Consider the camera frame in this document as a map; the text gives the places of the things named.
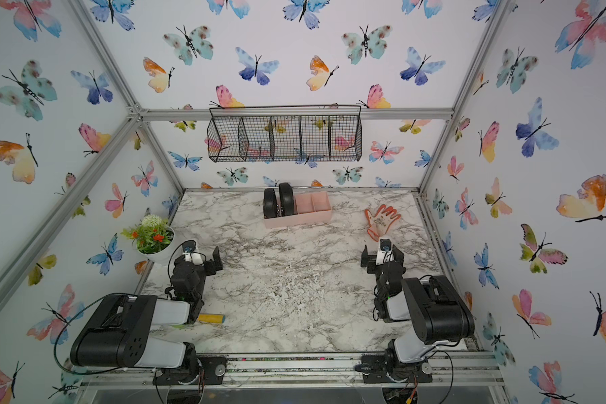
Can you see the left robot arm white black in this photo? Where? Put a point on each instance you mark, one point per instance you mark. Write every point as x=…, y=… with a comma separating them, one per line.
x=118, y=334

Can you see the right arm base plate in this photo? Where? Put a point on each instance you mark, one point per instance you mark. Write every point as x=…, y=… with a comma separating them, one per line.
x=394, y=371

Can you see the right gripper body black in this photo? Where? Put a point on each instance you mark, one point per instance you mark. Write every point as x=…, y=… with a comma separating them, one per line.
x=380, y=272

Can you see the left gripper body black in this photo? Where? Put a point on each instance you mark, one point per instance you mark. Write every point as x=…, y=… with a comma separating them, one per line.
x=208, y=269

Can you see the white flower pot with plant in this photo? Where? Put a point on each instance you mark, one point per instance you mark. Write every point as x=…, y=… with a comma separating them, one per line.
x=153, y=237

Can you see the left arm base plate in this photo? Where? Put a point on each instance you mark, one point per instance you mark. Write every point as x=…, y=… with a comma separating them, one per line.
x=192, y=371

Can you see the pink divided storage box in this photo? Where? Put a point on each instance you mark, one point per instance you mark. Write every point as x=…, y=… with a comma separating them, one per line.
x=311, y=209

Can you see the red and white work glove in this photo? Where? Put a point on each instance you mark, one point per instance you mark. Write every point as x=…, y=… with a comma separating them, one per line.
x=380, y=221

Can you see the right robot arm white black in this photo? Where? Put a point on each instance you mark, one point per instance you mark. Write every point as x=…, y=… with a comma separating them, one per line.
x=438, y=316

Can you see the aluminium front rail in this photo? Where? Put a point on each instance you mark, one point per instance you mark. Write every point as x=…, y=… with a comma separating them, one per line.
x=276, y=370

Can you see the black wire wall basket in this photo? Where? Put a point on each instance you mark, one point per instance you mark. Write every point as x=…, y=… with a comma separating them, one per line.
x=277, y=134

